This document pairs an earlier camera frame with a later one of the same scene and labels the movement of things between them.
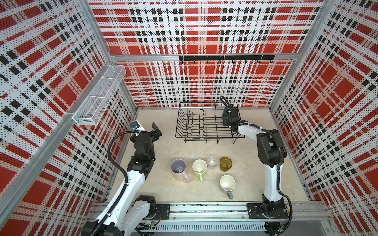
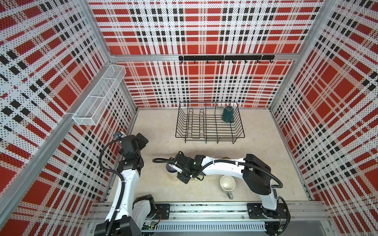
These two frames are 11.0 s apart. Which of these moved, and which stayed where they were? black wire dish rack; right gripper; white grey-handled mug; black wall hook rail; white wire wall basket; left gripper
Moved: left gripper; right gripper
Stayed: white wire wall basket; black wall hook rail; white grey-handled mug; black wire dish rack
